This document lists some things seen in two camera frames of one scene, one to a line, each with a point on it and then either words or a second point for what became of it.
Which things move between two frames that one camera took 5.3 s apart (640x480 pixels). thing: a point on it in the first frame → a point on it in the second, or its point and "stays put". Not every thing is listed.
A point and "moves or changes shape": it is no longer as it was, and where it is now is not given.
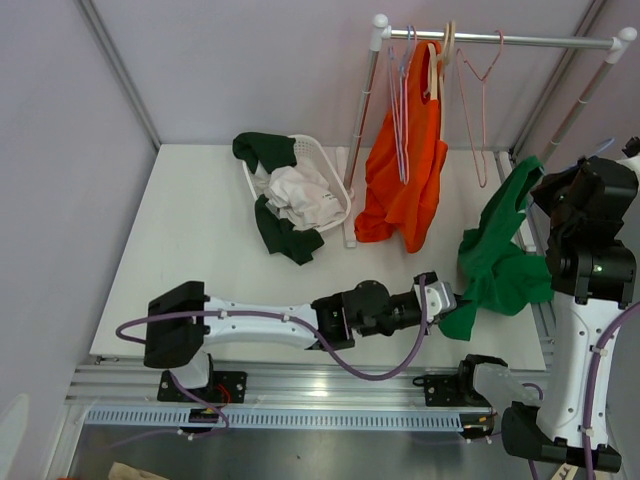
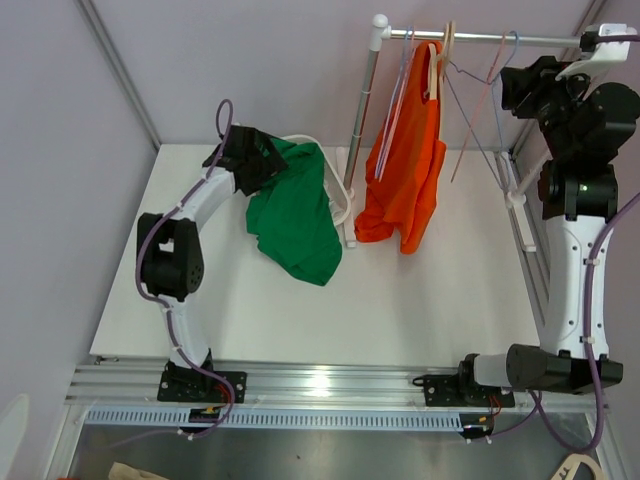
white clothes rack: (620, 41) stays put
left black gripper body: (398, 316) → (261, 169)
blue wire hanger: (599, 148) moves or changes shape
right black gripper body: (551, 194) → (552, 102)
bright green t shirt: (496, 274) → (293, 215)
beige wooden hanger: (436, 60) stays put
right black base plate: (447, 391) stays put
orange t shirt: (393, 209) stays put
